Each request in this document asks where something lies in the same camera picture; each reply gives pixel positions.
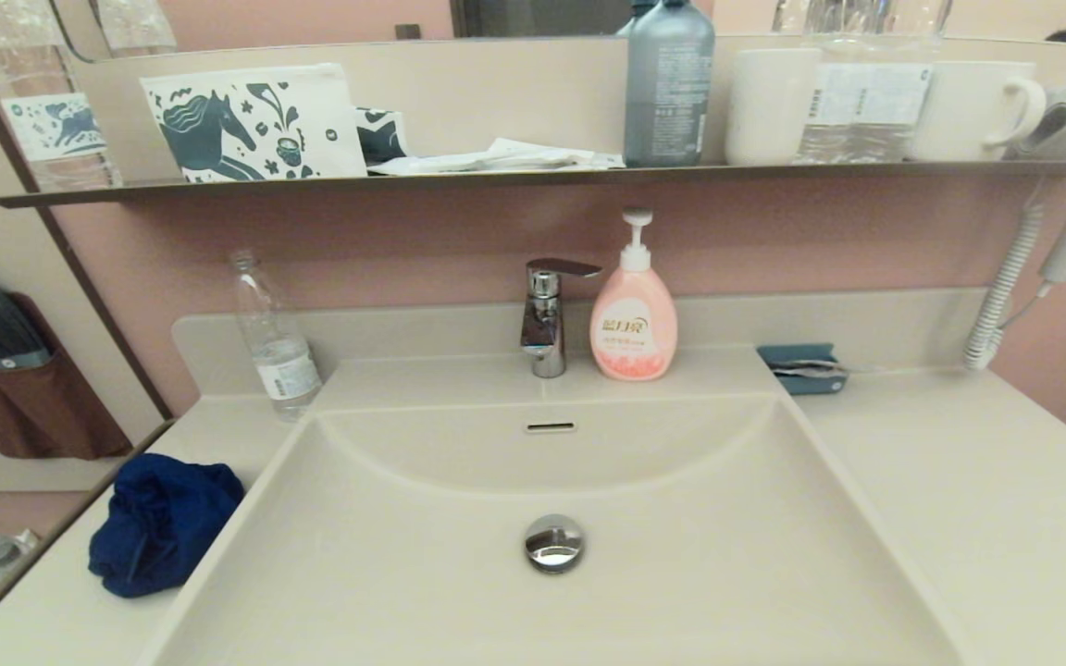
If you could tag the chrome sink faucet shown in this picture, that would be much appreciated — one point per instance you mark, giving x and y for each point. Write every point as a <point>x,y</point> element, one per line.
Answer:
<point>547,333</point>

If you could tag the dark blue cloth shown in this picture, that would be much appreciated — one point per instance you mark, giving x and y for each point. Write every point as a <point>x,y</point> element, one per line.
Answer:
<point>158,527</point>

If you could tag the chrome sink drain stopper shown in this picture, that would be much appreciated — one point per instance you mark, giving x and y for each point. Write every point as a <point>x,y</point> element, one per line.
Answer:
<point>553,546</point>

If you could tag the beige wash basin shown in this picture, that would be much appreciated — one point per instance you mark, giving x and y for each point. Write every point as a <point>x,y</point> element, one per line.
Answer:
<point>727,555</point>

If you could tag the pink pump soap bottle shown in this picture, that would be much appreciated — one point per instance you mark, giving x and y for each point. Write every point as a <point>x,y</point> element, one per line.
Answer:
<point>633,324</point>

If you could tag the white paper packets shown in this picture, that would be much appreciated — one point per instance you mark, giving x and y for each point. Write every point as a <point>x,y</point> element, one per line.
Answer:
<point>505,155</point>

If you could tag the small blue print pouch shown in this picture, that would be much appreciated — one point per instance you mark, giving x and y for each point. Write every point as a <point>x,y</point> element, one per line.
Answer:
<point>380,134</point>

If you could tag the small clear plastic water bottle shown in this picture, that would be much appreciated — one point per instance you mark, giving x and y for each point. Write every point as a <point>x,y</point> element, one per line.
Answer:
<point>283,370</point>

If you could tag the grey plastic bottle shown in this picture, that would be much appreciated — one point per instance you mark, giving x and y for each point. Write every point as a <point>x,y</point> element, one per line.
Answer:
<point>667,92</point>

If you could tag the silver wrapped amenity packet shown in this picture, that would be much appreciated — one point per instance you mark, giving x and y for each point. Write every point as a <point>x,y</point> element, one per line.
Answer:
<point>811,368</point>

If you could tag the blue small package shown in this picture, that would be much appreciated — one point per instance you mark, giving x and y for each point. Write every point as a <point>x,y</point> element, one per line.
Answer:
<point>811,388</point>

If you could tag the large horse print pouch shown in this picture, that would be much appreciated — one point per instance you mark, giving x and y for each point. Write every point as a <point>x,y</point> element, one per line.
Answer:
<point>218,129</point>

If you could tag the clear water bottle white label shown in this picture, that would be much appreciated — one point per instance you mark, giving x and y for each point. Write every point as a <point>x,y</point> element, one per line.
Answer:
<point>866,102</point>

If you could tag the clear bottle with grey cap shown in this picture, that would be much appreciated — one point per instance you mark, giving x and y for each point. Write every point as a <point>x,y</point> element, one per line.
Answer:
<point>4,562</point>

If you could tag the dark metal wall shelf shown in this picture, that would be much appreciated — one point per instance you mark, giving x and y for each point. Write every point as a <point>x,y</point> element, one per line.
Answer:
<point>496,176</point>

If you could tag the wall mirror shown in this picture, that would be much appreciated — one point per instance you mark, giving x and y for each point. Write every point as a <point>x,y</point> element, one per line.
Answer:
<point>311,18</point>

